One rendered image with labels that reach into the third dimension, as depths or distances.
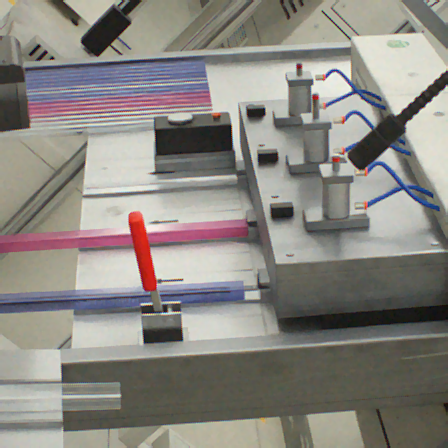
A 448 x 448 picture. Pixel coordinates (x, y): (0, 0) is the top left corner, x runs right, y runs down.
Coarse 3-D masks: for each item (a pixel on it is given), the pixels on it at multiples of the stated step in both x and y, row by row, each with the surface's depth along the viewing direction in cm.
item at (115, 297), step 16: (96, 288) 97; (112, 288) 97; (128, 288) 96; (160, 288) 96; (176, 288) 96; (192, 288) 96; (208, 288) 96; (224, 288) 96; (240, 288) 96; (0, 304) 95; (16, 304) 95; (32, 304) 95; (48, 304) 95; (64, 304) 96; (80, 304) 96; (96, 304) 96; (112, 304) 96; (128, 304) 96
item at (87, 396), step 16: (32, 384) 74; (64, 384) 75; (80, 384) 75; (96, 384) 75; (112, 384) 75; (0, 400) 73; (16, 400) 73; (32, 400) 73; (48, 400) 74; (64, 400) 74; (80, 400) 74; (96, 400) 74; (112, 400) 74
